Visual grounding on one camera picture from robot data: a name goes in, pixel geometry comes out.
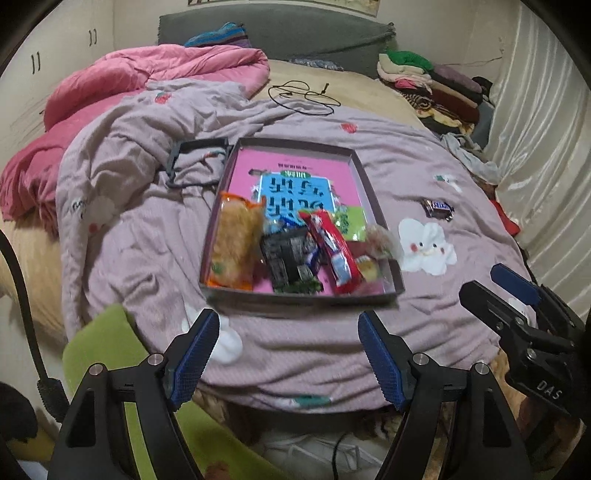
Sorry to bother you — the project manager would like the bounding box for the white garment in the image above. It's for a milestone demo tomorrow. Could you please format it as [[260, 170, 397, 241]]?
[[441, 133, 502, 185]]

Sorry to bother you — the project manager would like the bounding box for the green cloth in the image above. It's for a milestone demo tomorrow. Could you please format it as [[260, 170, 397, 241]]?
[[62, 305, 287, 480]]

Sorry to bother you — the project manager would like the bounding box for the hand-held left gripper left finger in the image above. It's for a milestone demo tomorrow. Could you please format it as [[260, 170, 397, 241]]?
[[48, 308, 221, 480]]

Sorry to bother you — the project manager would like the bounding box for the blue striped cloth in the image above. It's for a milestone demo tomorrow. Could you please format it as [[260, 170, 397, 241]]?
[[185, 21, 252, 48]]

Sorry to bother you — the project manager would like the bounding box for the brown chocolate bar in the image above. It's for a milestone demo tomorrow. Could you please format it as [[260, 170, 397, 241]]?
[[422, 198, 456, 222]]

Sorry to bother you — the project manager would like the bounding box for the black plastic frame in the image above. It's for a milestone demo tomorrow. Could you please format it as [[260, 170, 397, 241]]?
[[164, 137, 232, 190]]

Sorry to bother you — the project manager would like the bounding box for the stack of folded clothes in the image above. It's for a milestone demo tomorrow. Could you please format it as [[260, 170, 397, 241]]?
[[376, 50, 495, 134]]

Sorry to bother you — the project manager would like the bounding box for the black green pea packet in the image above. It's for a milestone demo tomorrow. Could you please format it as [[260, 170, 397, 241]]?
[[259, 228, 324, 294]]

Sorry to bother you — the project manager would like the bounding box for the white cloth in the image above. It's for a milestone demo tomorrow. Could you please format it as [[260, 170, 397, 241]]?
[[254, 431, 384, 480]]

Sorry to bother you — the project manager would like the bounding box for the pink quilt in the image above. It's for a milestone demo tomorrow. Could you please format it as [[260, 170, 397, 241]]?
[[0, 45, 271, 221]]

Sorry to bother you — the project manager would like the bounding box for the lilac printed blanket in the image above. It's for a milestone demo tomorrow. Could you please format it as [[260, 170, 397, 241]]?
[[55, 78, 539, 411]]

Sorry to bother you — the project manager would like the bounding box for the beige bed sheet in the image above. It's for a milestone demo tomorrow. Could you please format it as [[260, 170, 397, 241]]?
[[249, 58, 439, 134]]

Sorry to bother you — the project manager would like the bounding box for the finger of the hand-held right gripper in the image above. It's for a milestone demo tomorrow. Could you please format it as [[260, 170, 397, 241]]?
[[490, 264, 585, 352], [459, 281, 576, 419]]

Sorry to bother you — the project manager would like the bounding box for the orange cracker packet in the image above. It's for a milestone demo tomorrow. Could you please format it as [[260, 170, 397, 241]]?
[[205, 191, 267, 291]]

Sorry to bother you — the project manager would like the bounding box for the red candy packet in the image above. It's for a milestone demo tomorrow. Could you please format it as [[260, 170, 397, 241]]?
[[298, 209, 365, 296]]

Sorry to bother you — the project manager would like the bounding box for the green snack packet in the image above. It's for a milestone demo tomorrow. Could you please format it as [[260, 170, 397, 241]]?
[[332, 205, 368, 241]]

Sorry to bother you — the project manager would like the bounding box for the thin black cable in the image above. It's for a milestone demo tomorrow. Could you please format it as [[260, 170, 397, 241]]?
[[268, 79, 340, 116]]

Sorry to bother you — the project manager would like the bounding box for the blue cookie packet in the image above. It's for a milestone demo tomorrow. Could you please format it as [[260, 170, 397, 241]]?
[[265, 216, 324, 271]]

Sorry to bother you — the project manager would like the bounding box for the grey headboard cushion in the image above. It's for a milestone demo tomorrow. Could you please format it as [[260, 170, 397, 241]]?
[[157, 11, 399, 77]]

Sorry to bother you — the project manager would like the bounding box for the white curtain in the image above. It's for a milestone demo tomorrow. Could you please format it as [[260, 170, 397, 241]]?
[[480, 0, 591, 319]]

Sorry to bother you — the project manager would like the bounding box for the purple snack packet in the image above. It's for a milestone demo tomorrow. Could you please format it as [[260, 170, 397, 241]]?
[[353, 253, 386, 283]]

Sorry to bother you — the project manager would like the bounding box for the red cloth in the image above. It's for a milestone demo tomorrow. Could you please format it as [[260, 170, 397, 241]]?
[[489, 198, 522, 238]]

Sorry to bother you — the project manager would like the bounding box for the white wardrobe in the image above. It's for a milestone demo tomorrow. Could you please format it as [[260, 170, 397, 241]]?
[[0, 0, 116, 153]]

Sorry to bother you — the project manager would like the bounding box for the clear nut packet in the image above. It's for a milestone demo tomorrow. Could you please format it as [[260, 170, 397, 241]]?
[[365, 224, 404, 261]]

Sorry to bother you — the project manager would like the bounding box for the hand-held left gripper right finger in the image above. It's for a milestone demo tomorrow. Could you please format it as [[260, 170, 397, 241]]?
[[358, 310, 532, 480]]

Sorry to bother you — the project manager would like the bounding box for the pink cardboard box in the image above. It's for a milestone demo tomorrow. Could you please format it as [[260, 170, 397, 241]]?
[[198, 137, 407, 308]]

